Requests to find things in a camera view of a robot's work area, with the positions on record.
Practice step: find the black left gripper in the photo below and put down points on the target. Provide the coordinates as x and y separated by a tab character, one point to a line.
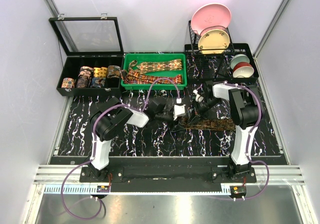
172	117

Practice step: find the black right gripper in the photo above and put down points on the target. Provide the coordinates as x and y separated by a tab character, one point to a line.
200	113

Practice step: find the black key pattern tie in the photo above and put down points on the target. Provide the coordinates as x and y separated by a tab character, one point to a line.
217	125

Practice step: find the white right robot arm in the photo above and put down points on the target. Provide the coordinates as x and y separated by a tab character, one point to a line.
246	112

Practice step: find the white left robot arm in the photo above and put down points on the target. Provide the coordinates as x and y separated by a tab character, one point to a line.
109	120

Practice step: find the black dish tray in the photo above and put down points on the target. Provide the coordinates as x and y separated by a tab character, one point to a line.
217	67

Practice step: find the cream ikat pattern tie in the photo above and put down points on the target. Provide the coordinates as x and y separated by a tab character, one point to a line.
148	66

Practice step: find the red multicolour checked tie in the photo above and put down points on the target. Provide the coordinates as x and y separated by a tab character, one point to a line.
134	77

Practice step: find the red bowl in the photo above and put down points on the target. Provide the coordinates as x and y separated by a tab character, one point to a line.
243	70

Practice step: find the pale green bowl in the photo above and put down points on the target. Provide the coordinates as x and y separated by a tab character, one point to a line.
238	59

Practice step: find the rolled tie brown olive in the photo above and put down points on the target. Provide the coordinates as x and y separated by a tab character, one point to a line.
113	71

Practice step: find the yellow floral plate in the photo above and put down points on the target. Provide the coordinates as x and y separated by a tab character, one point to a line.
214	41

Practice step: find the rolled tie dark blue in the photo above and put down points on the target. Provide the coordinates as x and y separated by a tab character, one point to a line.
97	82

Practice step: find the rolled tie yellow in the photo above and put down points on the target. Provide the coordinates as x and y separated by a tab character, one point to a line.
100	72

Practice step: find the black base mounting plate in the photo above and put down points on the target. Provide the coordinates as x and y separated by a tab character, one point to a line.
177	171

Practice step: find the black tie storage box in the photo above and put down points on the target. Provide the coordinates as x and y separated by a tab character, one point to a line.
72	67

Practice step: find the rolled tie dark floral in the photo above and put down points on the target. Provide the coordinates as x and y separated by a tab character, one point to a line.
82	82

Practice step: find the rolled tie pink paisley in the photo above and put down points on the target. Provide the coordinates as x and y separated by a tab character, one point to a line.
86	71

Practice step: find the pink plate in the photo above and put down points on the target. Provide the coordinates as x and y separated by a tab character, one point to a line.
210	15

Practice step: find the rolled tie blue orange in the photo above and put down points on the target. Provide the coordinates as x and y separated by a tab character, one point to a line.
68	83

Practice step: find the glass box lid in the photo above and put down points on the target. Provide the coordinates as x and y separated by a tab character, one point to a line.
88	36

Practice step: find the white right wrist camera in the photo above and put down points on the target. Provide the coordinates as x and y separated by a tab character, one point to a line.
198	97

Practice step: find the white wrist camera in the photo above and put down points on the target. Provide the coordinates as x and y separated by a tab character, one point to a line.
178	111
198	97

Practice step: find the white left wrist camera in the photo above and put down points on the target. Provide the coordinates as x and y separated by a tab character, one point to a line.
178	111

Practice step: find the black wire dish rack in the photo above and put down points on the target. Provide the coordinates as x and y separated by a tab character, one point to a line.
194	38

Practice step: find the aluminium frame rail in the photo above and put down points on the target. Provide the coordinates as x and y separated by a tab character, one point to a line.
278	175

